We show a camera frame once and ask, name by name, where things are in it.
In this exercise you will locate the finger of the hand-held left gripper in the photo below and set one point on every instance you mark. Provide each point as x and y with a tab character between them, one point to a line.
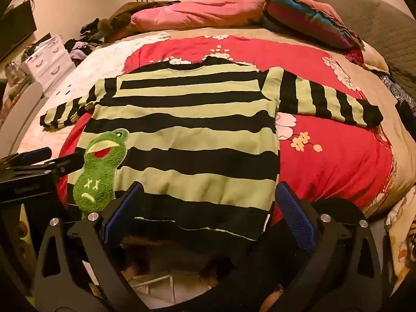
34	155
61	164

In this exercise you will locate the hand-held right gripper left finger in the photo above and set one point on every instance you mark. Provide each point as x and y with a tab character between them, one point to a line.
125	208

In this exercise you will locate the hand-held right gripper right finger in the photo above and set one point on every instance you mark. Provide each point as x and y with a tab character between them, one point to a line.
294	214

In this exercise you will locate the green black striped sweater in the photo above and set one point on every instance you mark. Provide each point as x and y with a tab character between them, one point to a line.
195	136

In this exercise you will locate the pile of clothes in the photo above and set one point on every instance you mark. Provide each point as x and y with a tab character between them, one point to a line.
83	42

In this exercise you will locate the person's right hand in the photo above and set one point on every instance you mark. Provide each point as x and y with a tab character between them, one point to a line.
270	300

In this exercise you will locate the red floral blanket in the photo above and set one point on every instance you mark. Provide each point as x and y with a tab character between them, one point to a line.
331	156

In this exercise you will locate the white drawer cabinet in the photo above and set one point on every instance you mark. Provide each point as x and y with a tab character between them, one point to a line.
48	58

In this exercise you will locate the white quilted bedspread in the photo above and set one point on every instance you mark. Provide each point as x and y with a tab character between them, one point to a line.
107	61

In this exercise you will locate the black flat television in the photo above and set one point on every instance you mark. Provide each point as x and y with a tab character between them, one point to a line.
16	32

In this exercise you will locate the brown fur-trimmed coat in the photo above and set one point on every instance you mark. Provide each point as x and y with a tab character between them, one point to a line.
120	21

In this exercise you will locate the dark red cloth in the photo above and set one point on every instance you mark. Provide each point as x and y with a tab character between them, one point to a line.
354	55

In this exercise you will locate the multicolour striped blanket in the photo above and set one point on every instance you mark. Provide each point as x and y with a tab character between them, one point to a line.
308	19

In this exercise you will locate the pink duvet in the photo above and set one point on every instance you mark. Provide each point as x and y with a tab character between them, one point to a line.
201	13

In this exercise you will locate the grey quilted headboard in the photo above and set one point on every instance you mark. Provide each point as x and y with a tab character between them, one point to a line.
377	26

